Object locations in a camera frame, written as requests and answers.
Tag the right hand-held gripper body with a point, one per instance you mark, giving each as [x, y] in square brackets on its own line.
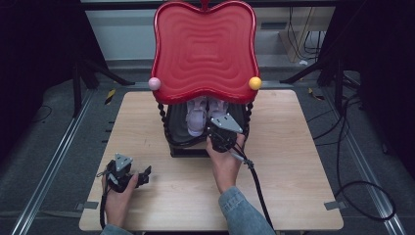
[223, 137]

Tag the person's left hand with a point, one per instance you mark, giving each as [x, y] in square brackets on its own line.
[117, 205]

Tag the grey tape piece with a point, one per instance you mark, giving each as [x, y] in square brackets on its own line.
[334, 205]
[88, 205]

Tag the grey vent panel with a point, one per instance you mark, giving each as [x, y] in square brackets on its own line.
[273, 25]

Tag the metal floor rail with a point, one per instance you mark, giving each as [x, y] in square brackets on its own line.
[52, 163]
[365, 169]

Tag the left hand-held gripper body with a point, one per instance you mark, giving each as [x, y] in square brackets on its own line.
[119, 176]

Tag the yellow black floor tape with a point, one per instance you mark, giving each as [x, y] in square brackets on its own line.
[110, 96]
[315, 94]

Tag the black metal stand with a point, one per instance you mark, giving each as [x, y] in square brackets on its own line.
[78, 84]
[337, 81]

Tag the red and black shoe rack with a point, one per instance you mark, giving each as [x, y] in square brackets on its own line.
[205, 52]

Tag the person's right hand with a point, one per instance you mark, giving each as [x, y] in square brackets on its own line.
[225, 169]

